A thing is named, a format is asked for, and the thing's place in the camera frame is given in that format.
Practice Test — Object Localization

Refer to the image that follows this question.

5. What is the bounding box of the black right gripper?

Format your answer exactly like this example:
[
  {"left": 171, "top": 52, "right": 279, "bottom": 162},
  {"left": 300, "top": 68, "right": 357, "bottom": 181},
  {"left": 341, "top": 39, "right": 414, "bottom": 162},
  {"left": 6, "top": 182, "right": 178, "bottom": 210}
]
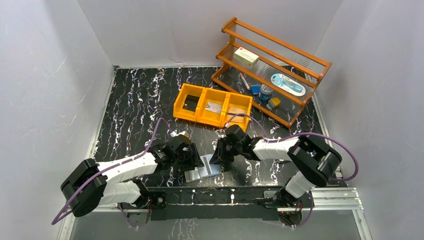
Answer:
[{"left": 209, "top": 137, "right": 242, "bottom": 165}]

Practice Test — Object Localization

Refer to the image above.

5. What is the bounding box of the white magnetic stripe card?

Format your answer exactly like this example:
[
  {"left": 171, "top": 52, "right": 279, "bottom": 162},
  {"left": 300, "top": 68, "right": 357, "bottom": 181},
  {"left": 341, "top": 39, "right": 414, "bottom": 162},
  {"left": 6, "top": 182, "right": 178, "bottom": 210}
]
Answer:
[{"left": 198, "top": 154, "right": 213, "bottom": 175}]

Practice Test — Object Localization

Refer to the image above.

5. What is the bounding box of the grey card holder wallet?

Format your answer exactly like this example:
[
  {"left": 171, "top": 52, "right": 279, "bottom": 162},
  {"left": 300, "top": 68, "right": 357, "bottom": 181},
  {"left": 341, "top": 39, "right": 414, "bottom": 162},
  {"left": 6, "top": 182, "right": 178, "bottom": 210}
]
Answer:
[{"left": 184, "top": 154, "right": 222, "bottom": 183}]

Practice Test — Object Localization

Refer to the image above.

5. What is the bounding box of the yellow plastic triple bin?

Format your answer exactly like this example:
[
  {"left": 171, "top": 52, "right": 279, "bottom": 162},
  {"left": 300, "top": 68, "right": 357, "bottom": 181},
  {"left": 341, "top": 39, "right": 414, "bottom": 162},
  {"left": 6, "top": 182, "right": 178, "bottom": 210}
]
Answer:
[{"left": 173, "top": 83, "right": 253, "bottom": 131}]

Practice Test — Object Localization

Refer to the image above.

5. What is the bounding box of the black credit card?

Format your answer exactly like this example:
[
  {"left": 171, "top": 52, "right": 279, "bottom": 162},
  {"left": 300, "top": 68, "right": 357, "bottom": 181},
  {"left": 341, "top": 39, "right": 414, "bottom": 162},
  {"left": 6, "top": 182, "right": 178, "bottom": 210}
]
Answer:
[{"left": 182, "top": 95, "right": 200, "bottom": 112}]

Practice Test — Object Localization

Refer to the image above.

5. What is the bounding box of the orange wooden shelf rack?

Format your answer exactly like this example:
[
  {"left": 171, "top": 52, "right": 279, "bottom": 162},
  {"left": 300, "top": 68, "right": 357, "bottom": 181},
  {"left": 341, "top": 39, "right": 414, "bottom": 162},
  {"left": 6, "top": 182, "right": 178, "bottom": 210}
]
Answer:
[{"left": 211, "top": 17, "right": 332, "bottom": 128}]

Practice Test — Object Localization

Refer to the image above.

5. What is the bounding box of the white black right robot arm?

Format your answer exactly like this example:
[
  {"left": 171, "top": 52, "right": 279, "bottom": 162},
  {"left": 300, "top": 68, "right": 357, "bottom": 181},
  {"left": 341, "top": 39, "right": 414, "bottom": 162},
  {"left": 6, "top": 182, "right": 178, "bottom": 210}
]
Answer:
[{"left": 209, "top": 125, "right": 342, "bottom": 207}]

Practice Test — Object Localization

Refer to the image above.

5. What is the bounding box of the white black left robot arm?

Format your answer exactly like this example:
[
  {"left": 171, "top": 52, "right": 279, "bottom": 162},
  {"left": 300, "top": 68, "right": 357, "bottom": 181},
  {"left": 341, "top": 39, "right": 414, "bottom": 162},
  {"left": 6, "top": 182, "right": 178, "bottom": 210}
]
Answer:
[{"left": 60, "top": 134, "right": 204, "bottom": 217}]

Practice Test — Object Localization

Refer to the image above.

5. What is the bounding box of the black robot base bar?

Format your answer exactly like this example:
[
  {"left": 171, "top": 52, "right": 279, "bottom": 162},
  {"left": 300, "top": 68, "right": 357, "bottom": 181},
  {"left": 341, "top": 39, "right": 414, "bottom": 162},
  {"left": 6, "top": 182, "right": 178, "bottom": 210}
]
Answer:
[{"left": 148, "top": 186, "right": 304, "bottom": 225}]

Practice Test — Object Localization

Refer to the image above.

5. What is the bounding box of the tan card in bin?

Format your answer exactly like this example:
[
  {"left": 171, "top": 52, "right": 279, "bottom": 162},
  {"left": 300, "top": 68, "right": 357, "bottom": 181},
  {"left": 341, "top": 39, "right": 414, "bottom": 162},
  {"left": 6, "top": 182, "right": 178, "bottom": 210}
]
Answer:
[{"left": 227, "top": 106, "right": 246, "bottom": 116}]

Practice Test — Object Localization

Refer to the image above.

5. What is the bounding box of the silver card in bin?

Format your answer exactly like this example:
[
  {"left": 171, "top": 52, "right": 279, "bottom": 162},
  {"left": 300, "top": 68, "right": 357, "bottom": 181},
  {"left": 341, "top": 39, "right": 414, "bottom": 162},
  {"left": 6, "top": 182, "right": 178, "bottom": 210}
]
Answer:
[{"left": 205, "top": 101, "right": 222, "bottom": 114}]

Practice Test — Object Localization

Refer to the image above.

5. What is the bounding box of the small blue block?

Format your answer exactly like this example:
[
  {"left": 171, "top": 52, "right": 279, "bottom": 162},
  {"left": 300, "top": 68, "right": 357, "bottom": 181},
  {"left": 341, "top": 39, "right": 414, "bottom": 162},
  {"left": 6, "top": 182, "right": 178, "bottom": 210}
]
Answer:
[{"left": 250, "top": 84, "right": 261, "bottom": 95}]

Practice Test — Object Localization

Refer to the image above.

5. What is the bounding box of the yellow grey eraser block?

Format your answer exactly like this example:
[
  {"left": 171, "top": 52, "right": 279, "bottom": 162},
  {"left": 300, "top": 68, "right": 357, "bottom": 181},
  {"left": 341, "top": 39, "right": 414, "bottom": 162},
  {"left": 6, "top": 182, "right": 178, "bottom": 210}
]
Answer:
[{"left": 266, "top": 97, "right": 281, "bottom": 109}]

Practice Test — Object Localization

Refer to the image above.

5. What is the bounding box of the white pen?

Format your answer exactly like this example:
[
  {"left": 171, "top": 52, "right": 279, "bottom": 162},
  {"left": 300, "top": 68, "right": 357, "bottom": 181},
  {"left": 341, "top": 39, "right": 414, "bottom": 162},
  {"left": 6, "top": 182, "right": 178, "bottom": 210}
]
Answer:
[{"left": 239, "top": 72, "right": 251, "bottom": 91}]

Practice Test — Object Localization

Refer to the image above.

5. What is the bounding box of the blue and white round tin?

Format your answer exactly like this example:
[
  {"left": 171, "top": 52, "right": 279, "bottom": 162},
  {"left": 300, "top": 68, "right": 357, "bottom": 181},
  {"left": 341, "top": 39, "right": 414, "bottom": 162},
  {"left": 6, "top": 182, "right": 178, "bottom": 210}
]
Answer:
[{"left": 259, "top": 84, "right": 274, "bottom": 102}]

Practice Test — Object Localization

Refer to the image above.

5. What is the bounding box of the blue razor blister pack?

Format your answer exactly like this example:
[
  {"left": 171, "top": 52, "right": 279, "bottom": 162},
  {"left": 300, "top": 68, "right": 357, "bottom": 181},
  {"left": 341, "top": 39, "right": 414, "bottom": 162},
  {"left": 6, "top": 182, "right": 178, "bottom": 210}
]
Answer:
[{"left": 270, "top": 73, "right": 306, "bottom": 97}]

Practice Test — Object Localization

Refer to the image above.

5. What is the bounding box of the white box with red label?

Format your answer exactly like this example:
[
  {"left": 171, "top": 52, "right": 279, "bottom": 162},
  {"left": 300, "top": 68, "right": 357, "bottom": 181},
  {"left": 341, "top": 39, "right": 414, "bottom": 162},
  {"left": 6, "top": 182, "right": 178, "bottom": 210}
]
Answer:
[{"left": 233, "top": 47, "right": 259, "bottom": 67}]

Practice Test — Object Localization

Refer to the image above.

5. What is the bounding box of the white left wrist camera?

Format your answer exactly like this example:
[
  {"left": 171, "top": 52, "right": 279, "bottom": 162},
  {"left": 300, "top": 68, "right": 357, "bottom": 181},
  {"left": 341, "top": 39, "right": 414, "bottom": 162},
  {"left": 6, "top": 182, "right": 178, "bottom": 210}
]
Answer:
[{"left": 170, "top": 130, "right": 190, "bottom": 139}]

